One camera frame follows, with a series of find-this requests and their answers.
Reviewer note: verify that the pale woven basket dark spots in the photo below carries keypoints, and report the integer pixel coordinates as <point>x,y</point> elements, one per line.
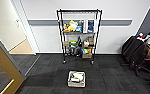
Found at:
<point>71,85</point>

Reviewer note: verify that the small blue toy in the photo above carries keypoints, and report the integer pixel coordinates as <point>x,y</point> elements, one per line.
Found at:
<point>78,29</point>

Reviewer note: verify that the long cardboard box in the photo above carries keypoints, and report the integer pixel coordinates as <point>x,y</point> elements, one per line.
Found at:
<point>87,56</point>

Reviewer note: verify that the tall white box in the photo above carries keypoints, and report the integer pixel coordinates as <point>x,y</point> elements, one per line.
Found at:
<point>87,26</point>

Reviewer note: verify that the grey clear plastic bag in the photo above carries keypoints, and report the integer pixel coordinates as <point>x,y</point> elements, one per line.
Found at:
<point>73,50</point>

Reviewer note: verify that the black backpack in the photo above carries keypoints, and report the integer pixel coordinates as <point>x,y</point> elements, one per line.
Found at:
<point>132,50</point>

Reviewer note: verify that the small flat cardboard box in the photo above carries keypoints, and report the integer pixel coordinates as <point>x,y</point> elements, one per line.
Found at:
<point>66,43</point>

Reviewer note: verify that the yellow and white plush toy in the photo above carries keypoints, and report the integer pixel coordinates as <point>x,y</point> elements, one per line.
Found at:
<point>72,25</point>

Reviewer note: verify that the white door frame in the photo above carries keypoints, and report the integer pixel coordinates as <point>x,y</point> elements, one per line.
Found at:
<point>27,26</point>

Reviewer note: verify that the narrow white box black edge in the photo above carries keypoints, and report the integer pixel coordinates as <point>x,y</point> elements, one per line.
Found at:
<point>84,26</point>

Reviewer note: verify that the wide white box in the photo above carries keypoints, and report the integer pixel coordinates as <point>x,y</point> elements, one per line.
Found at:
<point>96,25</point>

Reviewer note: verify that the blue yellow green toy blocks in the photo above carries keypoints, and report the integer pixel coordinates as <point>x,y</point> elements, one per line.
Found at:
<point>85,51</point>

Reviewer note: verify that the blue bag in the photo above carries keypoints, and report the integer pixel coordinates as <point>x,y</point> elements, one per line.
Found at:
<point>91,26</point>

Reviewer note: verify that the pale yellow plush toy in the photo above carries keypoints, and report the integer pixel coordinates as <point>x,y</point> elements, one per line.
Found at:
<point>79,74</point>

